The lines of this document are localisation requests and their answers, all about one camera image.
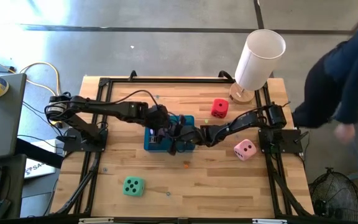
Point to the blue plastic bin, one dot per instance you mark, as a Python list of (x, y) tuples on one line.
[(166, 145)]

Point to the person's hand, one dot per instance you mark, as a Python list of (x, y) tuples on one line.
[(344, 133)]

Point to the large red foam die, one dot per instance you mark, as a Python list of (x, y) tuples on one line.
[(219, 108)]

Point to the silver frame bracket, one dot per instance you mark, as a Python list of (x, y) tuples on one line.
[(96, 221), (269, 221)]

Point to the white printed box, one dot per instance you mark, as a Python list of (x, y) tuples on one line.
[(39, 166)]

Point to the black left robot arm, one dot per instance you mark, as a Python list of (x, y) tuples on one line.
[(110, 107)]

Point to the black desk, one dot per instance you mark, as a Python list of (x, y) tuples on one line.
[(11, 186)]

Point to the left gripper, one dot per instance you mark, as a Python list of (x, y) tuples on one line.
[(159, 116)]

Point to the black floor fan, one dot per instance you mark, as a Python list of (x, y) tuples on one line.
[(337, 196)]

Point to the large green foam die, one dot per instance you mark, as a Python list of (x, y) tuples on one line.
[(134, 186)]

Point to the person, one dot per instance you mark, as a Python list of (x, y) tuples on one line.
[(346, 71)]

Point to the white shade table lamp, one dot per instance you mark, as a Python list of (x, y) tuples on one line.
[(259, 59)]

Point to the large pink foam die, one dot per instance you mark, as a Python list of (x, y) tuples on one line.
[(245, 150)]

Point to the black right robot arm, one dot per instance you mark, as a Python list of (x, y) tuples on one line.
[(244, 121)]

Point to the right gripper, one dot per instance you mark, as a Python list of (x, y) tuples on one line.
[(194, 137)]

